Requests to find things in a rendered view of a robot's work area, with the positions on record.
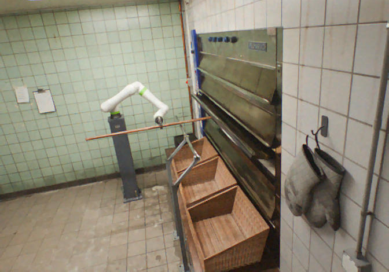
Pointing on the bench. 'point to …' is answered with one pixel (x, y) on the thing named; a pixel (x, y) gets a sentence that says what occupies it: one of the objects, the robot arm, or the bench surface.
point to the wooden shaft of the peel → (147, 128)
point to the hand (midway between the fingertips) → (161, 125)
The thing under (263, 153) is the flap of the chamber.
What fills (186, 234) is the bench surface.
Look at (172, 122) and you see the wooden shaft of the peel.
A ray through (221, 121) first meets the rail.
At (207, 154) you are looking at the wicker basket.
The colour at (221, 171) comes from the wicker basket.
